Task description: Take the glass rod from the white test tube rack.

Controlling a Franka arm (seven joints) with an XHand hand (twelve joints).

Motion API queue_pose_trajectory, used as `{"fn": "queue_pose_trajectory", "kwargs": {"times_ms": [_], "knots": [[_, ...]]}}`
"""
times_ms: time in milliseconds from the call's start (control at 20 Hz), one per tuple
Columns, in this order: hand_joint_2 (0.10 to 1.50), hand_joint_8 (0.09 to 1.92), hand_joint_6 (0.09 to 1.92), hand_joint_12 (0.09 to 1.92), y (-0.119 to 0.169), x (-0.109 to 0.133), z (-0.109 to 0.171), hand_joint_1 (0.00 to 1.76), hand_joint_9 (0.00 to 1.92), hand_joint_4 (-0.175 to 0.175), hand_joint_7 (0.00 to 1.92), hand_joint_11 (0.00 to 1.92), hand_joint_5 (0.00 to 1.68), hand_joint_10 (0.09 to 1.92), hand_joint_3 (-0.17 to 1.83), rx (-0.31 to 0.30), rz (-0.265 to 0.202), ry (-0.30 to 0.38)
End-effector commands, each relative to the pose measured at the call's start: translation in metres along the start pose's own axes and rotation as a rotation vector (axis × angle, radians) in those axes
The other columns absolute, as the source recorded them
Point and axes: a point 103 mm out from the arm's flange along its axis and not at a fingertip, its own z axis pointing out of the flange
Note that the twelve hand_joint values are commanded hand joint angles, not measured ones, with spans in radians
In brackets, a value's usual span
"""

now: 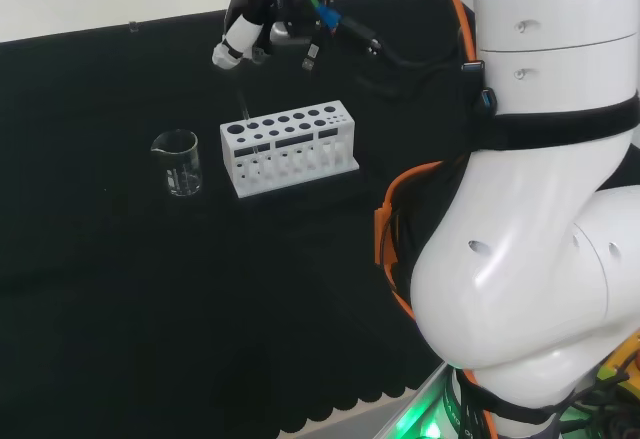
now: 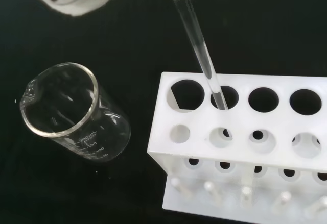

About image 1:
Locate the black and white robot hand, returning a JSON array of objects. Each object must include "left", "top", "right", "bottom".
[{"left": 211, "top": 0, "right": 333, "bottom": 71}]

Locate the orange cable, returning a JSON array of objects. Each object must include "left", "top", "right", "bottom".
[{"left": 372, "top": 0, "right": 499, "bottom": 439}]

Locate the clear glass rod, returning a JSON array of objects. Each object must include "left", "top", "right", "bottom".
[{"left": 233, "top": 74, "right": 259, "bottom": 158}]

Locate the black bench cloth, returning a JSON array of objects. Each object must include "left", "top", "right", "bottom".
[{"left": 0, "top": 0, "right": 482, "bottom": 436}]

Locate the white test tube rack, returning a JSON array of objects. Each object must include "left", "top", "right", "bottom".
[{"left": 219, "top": 100, "right": 361, "bottom": 200}]

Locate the clear glass beaker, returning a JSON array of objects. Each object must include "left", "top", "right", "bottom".
[{"left": 150, "top": 128, "right": 204, "bottom": 198}]

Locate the grey base plate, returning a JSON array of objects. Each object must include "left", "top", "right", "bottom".
[{"left": 368, "top": 360, "right": 454, "bottom": 439}]

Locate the black cable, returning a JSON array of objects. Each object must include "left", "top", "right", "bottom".
[{"left": 298, "top": 13, "right": 499, "bottom": 110}]

